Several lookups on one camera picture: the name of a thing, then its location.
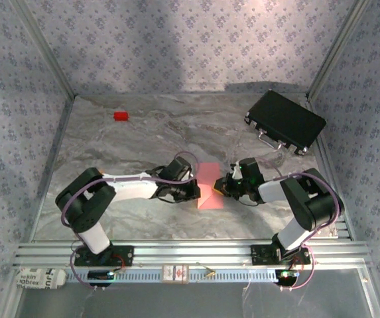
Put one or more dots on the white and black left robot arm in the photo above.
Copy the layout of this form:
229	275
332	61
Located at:
133	190

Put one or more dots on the pink cloth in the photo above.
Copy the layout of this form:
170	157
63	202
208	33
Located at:
209	170

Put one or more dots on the aluminium table edge bar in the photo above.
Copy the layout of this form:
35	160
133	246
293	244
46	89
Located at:
55	149
325	155

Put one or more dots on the small brass clip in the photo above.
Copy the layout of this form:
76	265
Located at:
209	274

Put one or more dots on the small red block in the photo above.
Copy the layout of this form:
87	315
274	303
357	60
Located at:
120	116

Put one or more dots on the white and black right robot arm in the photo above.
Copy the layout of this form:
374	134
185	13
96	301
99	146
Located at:
309	202

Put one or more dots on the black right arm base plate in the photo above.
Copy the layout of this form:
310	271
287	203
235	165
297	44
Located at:
259	255

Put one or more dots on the white red label card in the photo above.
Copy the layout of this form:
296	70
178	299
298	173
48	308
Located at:
175	274

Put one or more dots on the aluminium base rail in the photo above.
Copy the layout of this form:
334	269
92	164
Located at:
193	253

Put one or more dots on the aluminium frame post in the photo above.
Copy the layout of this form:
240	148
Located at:
43	49
339	46

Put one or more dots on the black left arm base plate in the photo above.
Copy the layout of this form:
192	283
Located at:
123	256

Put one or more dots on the grey metal panel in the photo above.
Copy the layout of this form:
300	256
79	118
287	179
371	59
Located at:
176	301

